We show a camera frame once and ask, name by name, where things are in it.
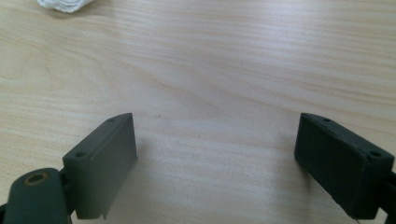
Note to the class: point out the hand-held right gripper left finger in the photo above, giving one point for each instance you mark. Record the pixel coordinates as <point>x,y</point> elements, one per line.
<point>99,168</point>

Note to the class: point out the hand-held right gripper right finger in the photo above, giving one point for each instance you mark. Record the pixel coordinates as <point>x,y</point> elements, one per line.
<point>339,168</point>

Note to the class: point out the crumpled white tissue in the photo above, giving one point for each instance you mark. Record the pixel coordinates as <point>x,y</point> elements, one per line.
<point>64,4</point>

